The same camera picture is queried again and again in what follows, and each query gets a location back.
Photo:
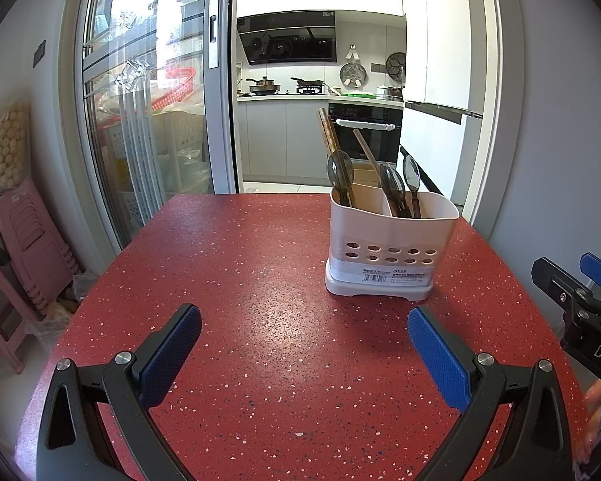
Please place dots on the single pink stool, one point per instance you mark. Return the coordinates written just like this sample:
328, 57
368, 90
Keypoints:
5, 320

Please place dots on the clear plastic bag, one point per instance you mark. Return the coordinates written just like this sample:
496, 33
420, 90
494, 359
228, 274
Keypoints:
60, 320

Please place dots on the sliding glass door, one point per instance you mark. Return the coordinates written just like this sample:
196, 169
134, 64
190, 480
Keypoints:
145, 110

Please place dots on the beige plastic utensil holder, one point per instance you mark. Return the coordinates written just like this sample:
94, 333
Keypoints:
380, 230

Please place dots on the black frying pan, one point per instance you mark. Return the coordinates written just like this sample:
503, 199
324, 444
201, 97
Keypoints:
308, 86

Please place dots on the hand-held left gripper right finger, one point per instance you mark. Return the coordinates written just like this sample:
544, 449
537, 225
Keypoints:
440, 355

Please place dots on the black built-in oven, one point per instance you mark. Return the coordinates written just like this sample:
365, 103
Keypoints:
365, 110

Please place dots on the dark wall switch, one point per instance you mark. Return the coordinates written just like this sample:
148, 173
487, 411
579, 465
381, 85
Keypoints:
39, 54

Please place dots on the round metal steamer rack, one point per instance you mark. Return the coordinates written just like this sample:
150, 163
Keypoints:
353, 75

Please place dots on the lidded cooking pot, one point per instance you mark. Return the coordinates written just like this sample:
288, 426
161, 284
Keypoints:
264, 86

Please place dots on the white refrigerator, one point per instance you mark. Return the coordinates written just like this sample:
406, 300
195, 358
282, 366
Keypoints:
435, 35

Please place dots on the black range hood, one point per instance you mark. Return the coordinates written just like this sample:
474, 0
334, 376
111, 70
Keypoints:
290, 45

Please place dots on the green cutting board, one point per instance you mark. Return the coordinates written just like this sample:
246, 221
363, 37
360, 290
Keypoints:
360, 93

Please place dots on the small steel pot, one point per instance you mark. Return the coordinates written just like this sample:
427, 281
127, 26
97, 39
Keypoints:
390, 91

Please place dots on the grey kitchen cabinets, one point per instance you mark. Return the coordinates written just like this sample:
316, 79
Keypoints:
280, 140

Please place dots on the cardboard box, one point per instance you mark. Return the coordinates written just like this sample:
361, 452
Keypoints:
363, 175

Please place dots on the round dark trivet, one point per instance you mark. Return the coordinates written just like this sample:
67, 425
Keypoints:
395, 66

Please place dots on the stack of pink stools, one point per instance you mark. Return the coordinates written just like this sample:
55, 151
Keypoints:
35, 245

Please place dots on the person's right hand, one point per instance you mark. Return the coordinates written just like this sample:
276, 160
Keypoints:
596, 411

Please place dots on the bag of pale balls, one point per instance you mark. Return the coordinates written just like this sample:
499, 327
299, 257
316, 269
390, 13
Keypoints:
10, 145

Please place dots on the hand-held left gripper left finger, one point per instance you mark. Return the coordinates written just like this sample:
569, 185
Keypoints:
170, 350

